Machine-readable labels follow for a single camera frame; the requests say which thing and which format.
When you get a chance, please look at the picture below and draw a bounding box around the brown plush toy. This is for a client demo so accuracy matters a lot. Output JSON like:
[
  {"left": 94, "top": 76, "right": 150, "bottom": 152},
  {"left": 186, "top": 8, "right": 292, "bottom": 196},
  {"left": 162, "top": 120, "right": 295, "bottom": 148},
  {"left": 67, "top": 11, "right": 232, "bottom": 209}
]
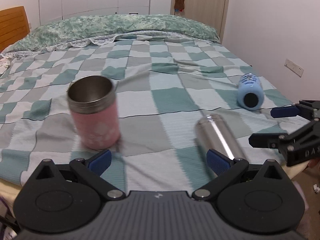
[{"left": 174, "top": 0, "right": 185, "bottom": 12}]

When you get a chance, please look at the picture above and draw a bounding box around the silver steel cup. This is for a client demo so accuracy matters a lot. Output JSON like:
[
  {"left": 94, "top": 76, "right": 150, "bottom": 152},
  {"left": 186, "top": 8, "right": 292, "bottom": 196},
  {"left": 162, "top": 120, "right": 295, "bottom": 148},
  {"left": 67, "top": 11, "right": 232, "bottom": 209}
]
[{"left": 195, "top": 114, "right": 246, "bottom": 159}]

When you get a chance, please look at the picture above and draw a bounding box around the white wall socket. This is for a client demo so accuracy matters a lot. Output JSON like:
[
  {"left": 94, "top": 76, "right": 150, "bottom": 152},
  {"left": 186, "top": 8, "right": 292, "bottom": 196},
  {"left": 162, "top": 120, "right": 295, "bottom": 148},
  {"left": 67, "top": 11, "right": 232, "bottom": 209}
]
[{"left": 284, "top": 59, "right": 304, "bottom": 77}]

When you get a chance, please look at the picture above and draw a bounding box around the wooden headboard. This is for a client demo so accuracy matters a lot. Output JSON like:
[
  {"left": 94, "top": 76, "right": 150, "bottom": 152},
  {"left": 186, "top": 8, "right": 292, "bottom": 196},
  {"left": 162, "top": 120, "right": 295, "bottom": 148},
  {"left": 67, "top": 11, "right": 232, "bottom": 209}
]
[{"left": 0, "top": 6, "right": 30, "bottom": 51}]

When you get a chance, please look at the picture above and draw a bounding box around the beige wooden door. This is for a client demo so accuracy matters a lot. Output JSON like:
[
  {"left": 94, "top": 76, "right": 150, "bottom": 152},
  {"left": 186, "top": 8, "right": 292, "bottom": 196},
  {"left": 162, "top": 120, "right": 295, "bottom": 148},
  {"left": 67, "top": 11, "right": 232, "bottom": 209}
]
[{"left": 170, "top": 0, "right": 229, "bottom": 39}]

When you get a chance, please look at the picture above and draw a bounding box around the pink steel cup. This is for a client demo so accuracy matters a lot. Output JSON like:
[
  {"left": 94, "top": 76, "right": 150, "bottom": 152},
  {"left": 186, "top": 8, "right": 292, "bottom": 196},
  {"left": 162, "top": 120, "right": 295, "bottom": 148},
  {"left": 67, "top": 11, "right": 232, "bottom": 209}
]
[{"left": 67, "top": 75, "right": 120, "bottom": 150}]

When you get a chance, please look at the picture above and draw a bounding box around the green floral quilt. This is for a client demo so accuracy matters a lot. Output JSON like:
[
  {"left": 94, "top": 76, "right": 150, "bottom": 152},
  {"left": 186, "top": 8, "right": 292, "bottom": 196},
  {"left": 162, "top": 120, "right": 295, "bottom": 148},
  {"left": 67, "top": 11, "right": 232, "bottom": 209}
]
[{"left": 2, "top": 14, "right": 220, "bottom": 55}]

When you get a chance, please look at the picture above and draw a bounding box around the checkered bed sheet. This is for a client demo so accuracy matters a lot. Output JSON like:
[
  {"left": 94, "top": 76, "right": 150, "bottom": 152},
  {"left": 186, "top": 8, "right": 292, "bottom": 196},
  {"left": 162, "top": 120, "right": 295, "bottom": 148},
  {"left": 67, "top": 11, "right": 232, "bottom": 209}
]
[{"left": 1, "top": 35, "right": 306, "bottom": 191}]

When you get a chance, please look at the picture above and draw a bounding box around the light blue ceramic cup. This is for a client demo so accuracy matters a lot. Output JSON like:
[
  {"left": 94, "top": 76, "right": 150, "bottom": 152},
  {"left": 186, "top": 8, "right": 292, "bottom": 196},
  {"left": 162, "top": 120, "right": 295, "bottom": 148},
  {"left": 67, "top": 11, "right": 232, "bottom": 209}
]
[{"left": 237, "top": 73, "right": 264, "bottom": 111}]

